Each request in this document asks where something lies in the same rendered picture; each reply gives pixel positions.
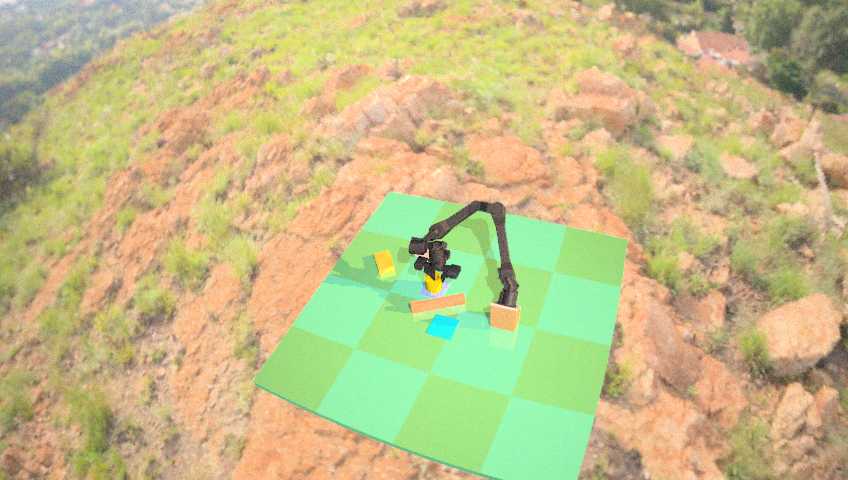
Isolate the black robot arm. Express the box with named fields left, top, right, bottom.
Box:
left=408, top=200, right=519, bottom=308

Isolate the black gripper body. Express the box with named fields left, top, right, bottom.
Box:
left=414, top=253, right=462, bottom=280

